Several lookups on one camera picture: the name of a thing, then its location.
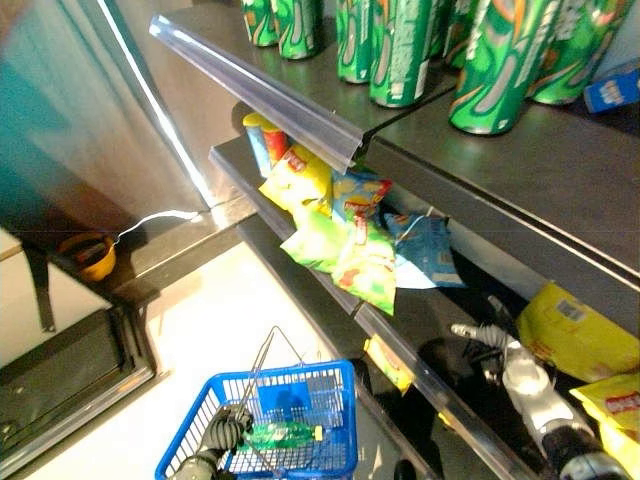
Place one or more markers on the black cloth right robot hand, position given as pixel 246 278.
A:
pixel 465 360

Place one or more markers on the black cloth left robot hand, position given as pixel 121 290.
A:
pixel 224 430

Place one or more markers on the blue plastic shopping basket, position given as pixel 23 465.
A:
pixel 320 400

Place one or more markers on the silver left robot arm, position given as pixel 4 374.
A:
pixel 196 467

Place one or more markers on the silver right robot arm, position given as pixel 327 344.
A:
pixel 540 400

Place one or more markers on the dark metal shelf board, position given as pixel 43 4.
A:
pixel 540 170
pixel 440 310

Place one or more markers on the green plastic bottle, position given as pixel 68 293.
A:
pixel 280 435

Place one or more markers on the yellow price tag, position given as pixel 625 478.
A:
pixel 387 362

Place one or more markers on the yellow snack bag barcode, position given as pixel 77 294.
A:
pixel 575 335

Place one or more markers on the blue snack bag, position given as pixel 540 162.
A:
pixel 430 250

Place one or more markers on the green chips bag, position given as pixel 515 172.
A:
pixel 315 240
pixel 370 270

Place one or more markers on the yellow snack bag red logo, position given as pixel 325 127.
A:
pixel 617 415

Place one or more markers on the dark floor platform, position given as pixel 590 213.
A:
pixel 65 370

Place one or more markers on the blue yellow chips bag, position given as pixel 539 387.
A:
pixel 357 197

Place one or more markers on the yellow hard hat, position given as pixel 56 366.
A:
pixel 95 260

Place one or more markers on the green drink can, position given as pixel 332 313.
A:
pixel 495 75
pixel 575 60
pixel 352 45
pixel 400 55
pixel 460 35
pixel 300 30
pixel 260 22

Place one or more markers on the yellow blue chips tube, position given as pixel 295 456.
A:
pixel 257 145

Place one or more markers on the blue cardboard box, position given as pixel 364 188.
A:
pixel 612 92

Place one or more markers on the steel cabinet panel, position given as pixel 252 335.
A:
pixel 85 110

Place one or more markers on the clear plastic price rail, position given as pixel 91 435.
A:
pixel 440 395
pixel 260 95

